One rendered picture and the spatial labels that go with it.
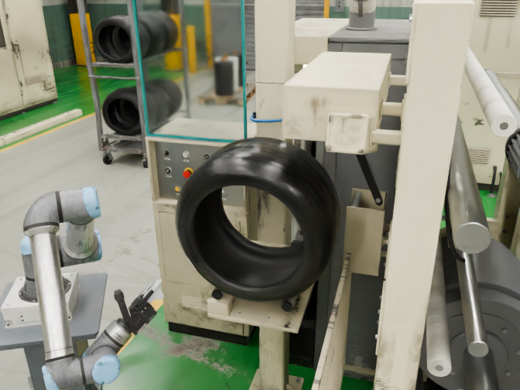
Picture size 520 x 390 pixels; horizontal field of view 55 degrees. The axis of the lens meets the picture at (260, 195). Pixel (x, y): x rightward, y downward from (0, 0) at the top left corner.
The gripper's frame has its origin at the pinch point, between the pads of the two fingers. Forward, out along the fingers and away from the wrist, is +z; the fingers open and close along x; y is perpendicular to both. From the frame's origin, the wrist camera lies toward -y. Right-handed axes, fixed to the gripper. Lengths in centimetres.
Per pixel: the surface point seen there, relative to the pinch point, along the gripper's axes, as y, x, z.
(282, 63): -23, 9, 90
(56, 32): -298, -1095, 222
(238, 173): -11, 27, 45
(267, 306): 42.1, -2.0, 20.1
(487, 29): 117, -170, 345
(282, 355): 83, -38, 10
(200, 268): 8.3, 4.0, 13.6
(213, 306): 24.9, -3.7, 6.4
